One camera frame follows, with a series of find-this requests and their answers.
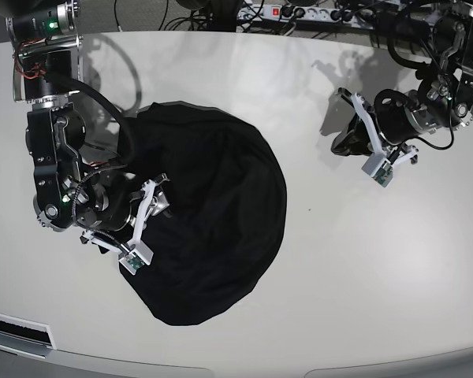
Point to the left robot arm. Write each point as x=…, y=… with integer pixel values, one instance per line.
x=441, y=57

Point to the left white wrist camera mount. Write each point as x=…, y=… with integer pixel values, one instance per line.
x=385, y=157

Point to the table cable grommet slot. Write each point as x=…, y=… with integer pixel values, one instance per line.
x=27, y=338

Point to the white power strip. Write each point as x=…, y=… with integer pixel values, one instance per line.
x=304, y=14

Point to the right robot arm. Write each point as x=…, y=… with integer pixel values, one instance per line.
x=69, y=191

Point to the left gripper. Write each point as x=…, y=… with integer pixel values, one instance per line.
x=390, y=108

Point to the black t-shirt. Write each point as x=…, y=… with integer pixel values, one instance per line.
x=227, y=210

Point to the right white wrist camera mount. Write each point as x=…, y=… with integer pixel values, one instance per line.
x=136, y=240

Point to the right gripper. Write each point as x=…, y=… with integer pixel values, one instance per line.
x=126, y=202

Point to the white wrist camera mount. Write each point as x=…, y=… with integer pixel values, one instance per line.
x=136, y=240
x=385, y=157

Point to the black pole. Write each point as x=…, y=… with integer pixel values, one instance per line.
x=224, y=15

